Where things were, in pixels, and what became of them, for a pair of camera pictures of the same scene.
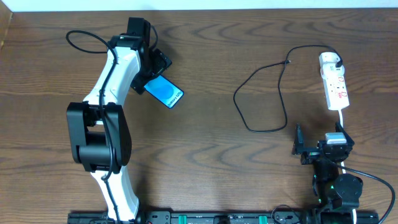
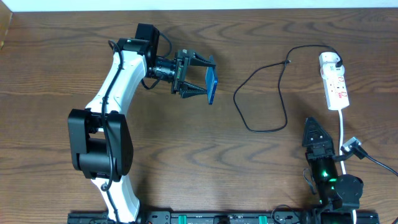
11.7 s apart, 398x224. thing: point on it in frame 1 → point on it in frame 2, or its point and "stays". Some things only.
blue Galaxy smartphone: x=163 y=90 → x=211 y=81
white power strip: x=336 y=93 stays
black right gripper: x=315 y=152 → x=319 y=150
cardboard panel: x=5 y=18 stays
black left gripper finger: x=140 y=79 → x=188 y=89
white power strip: x=328 y=61 stays
